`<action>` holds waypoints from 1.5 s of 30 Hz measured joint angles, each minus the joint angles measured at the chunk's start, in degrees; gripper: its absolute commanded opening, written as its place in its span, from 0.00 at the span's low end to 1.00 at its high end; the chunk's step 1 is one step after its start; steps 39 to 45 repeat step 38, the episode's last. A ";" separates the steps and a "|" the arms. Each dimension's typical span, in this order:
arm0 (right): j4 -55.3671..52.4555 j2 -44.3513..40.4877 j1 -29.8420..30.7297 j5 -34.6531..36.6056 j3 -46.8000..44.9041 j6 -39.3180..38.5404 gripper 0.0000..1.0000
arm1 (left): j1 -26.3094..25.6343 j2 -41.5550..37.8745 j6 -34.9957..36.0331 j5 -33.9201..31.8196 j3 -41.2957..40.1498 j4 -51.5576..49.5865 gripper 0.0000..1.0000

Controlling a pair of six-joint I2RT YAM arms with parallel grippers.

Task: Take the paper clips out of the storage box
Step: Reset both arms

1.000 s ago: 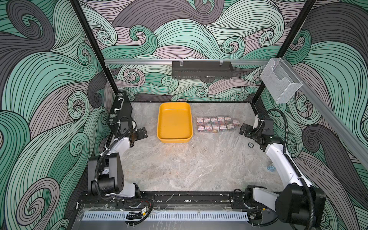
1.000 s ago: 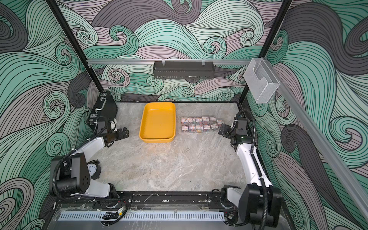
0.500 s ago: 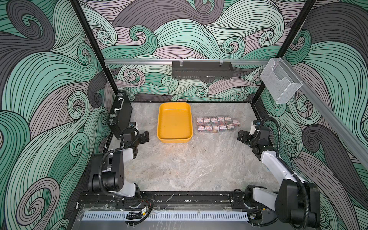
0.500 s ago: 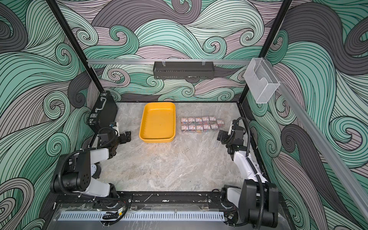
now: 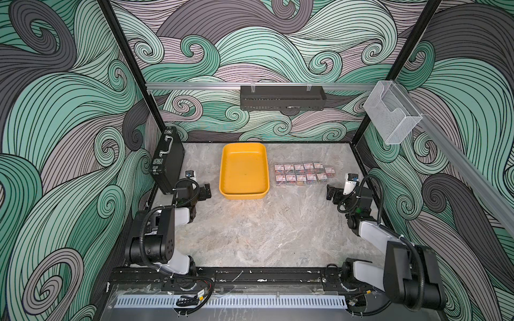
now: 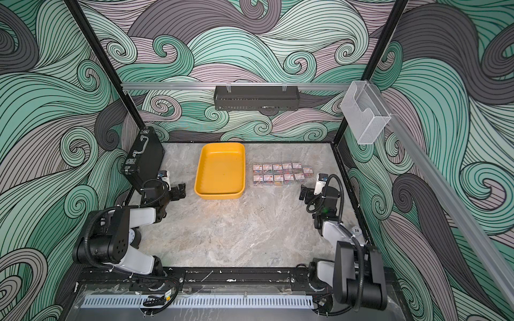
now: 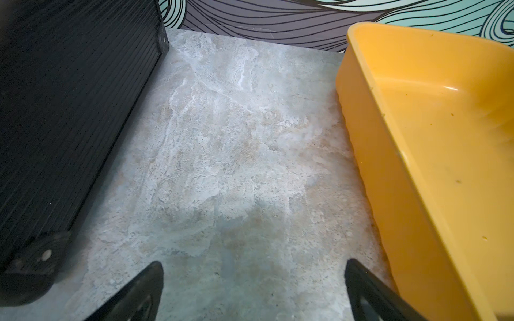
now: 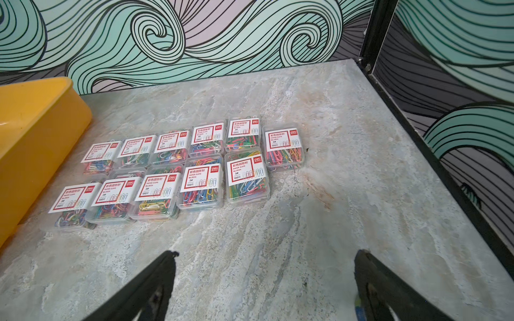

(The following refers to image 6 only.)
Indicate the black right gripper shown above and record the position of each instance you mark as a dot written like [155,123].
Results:
[310,194]

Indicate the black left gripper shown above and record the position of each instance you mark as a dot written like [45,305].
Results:
[176,196]

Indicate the paper clip box six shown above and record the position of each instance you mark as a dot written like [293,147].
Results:
[308,171]

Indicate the paper clip box seven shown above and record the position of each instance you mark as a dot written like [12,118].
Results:
[299,177]

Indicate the yellow plastic tray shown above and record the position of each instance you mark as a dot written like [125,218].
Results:
[221,172]

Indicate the paper clip box one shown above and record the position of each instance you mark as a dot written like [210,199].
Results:
[277,168]

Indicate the paper clip box four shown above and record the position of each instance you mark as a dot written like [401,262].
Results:
[268,179]

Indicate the paper clip box three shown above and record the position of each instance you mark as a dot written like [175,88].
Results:
[267,168]

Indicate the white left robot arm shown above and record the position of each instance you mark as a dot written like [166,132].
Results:
[110,238]

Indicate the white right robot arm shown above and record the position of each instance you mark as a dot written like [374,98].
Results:
[355,278]

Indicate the small clear dice cup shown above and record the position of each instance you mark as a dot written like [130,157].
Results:
[357,232]

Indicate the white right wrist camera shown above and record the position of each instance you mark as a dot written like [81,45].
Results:
[321,182]

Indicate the black briefcase with metal handle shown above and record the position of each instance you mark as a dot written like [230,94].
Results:
[144,158]

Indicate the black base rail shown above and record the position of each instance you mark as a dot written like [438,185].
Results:
[192,279]

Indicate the clear acrylic wall holder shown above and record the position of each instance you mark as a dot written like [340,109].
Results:
[364,108]

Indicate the black wall-mounted shelf tray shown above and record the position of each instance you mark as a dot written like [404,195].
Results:
[256,98]

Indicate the white slotted cable duct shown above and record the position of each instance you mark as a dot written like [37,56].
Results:
[203,301]

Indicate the aluminium wall rail right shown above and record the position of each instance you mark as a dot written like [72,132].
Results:
[447,187]

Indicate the black corner frame post right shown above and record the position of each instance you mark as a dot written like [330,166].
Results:
[383,42]

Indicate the black corner frame post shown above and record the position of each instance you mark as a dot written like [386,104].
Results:
[95,44]
[383,42]

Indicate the black corner frame post left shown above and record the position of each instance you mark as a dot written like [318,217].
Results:
[95,44]

